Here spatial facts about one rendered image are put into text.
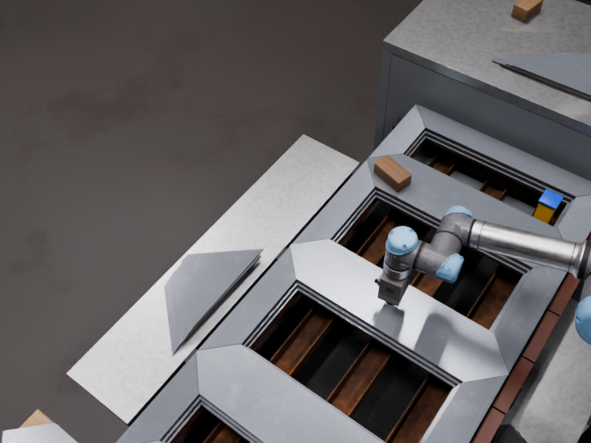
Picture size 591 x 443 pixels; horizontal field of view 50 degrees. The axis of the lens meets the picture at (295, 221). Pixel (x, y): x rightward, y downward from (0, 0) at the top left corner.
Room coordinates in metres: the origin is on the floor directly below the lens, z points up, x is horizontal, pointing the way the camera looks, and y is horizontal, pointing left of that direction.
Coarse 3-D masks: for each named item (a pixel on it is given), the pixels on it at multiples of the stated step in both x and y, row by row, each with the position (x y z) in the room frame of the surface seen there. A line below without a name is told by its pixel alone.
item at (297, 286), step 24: (456, 144) 1.52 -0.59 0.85; (504, 168) 1.40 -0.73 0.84; (384, 192) 1.32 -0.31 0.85; (360, 216) 1.25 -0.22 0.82; (432, 216) 1.21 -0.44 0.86; (336, 240) 1.16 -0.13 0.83; (504, 264) 1.03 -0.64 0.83; (288, 288) 0.97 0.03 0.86; (336, 312) 0.90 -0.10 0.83; (504, 312) 0.85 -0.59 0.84; (384, 336) 0.80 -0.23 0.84; (408, 360) 0.74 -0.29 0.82; (456, 384) 0.65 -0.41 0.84; (192, 408) 0.63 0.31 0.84; (216, 408) 0.62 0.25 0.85; (336, 408) 0.61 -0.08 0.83; (168, 432) 0.57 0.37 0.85; (240, 432) 0.56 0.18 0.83
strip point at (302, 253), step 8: (320, 240) 1.14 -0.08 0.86; (328, 240) 1.14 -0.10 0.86; (296, 248) 1.12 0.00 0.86; (304, 248) 1.12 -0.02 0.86; (312, 248) 1.11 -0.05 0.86; (320, 248) 1.11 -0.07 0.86; (296, 256) 1.09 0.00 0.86; (304, 256) 1.09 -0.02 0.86; (312, 256) 1.08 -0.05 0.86; (296, 264) 1.06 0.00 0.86; (304, 264) 1.06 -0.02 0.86; (296, 272) 1.03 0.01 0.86
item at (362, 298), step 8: (368, 272) 1.01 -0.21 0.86; (376, 272) 1.01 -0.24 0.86; (360, 280) 0.98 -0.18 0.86; (368, 280) 0.98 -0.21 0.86; (360, 288) 0.96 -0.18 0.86; (368, 288) 0.95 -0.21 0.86; (376, 288) 0.95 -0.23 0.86; (352, 296) 0.93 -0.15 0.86; (360, 296) 0.93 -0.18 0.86; (368, 296) 0.93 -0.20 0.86; (376, 296) 0.93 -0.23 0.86; (344, 304) 0.91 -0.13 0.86; (352, 304) 0.90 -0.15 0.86; (360, 304) 0.90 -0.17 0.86; (368, 304) 0.90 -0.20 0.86; (352, 312) 0.88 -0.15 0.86; (360, 312) 0.88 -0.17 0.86
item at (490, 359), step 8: (488, 344) 0.75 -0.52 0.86; (496, 344) 0.75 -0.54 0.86; (488, 352) 0.72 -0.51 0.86; (496, 352) 0.72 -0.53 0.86; (480, 360) 0.70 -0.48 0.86; (488, 360) 0.70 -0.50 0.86; (496, 360) 0.70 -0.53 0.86; (472, 368) 0.68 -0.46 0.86; (480, 368) 0.68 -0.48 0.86; (488, 368) 0.68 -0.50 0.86; (496, 368) 0.68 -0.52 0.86; (472, 376) 0.66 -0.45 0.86; (480, 376) 0.66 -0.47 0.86; (488, 376) 0.66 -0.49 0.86
